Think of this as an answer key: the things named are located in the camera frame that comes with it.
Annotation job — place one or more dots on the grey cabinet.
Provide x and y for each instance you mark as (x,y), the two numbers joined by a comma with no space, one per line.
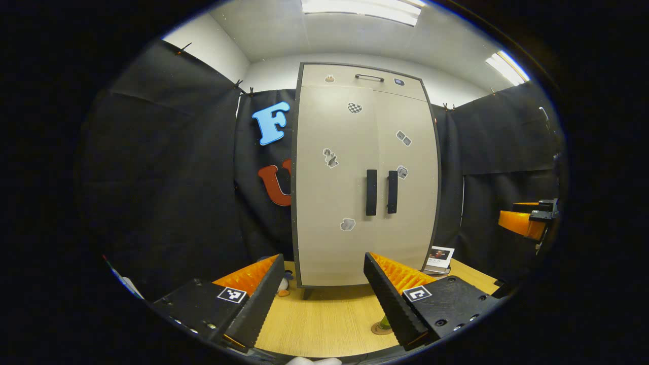
(350,76)

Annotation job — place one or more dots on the white picture cover book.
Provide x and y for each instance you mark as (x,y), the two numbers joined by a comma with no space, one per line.
(441,256)

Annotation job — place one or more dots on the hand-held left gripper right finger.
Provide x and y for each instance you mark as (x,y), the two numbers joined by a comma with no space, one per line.
(393,304)

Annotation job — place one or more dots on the small white orange toy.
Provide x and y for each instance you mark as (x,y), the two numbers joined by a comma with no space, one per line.
(284,286)

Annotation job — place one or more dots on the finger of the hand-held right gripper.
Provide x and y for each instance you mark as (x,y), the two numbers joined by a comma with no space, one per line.
(519,223)
(547,204)

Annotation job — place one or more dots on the grey cabinet door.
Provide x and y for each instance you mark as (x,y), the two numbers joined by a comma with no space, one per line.
(324,192)
(413,203)

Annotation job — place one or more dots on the long ceiling light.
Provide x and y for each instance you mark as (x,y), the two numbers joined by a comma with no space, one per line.
(360,10)

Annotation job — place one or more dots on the black backdrop cloth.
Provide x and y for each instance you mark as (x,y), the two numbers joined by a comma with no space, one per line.
(167,177)

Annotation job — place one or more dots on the small ceiling light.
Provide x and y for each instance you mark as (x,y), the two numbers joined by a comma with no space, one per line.
(507,67)

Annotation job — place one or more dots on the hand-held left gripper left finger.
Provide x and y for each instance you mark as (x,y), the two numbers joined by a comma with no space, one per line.
(258,309)

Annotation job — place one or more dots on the round cork coaster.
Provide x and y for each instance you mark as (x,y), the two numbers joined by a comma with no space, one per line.
(377,330)

